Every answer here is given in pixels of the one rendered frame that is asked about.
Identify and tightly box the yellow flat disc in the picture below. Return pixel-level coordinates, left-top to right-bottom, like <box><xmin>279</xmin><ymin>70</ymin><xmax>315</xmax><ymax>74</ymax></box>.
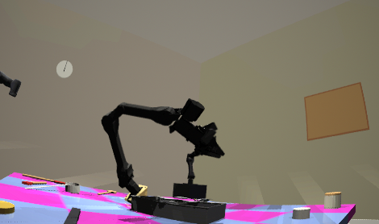
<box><xmin>0</xmin><ymin>201</ymin><xmax>15</xmax><ymax>214</ymax></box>

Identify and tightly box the short white cylinder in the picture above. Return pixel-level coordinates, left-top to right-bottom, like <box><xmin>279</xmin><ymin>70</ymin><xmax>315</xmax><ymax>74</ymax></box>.
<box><xmin>292</xmin><ymin>207</ymin><xmax>310</xmax><ymax>220</ymax></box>

